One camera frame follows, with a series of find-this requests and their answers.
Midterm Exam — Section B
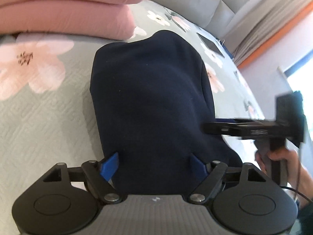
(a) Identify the navy striped sweatshirt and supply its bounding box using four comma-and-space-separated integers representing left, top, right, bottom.
90, 30, 242, 195

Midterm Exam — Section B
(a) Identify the person's right hand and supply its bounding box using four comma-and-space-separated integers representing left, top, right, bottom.
267, 147, 312, 199

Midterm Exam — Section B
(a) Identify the beige curtain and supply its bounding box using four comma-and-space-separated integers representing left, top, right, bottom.
224, 0, 312, 65

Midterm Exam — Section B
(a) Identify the tablet on bed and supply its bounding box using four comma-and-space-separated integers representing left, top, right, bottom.
197, 33, 225, 58

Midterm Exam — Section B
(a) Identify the folded pink quilt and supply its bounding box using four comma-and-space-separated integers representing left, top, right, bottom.
1, 0, 143, 40

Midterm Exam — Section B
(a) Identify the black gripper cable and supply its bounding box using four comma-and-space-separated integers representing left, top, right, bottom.
280, 148, 313, 201

